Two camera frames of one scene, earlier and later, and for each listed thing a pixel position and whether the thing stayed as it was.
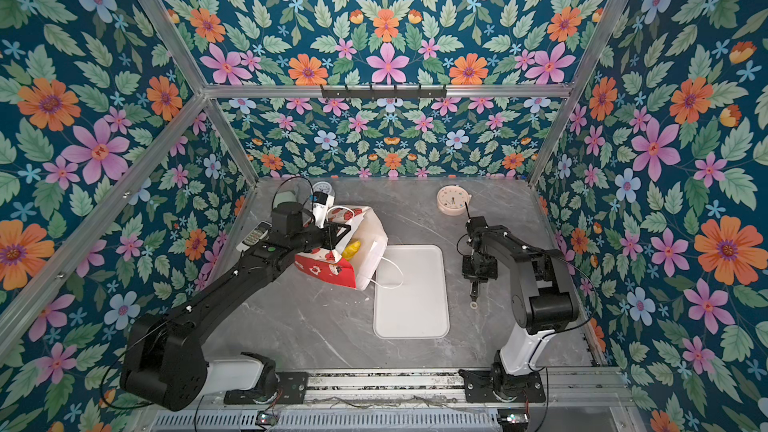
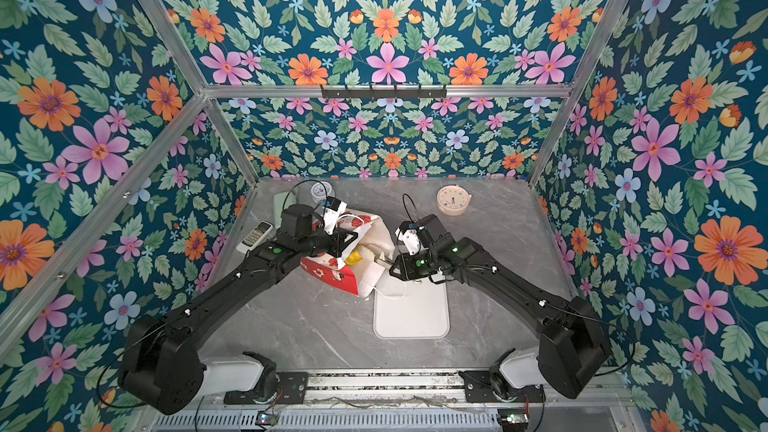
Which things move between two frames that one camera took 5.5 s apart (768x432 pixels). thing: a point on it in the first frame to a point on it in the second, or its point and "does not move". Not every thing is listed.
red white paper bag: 357,258 does not move
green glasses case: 284,197 does not move
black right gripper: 468,273 to 404,267
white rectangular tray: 410,294 does not move
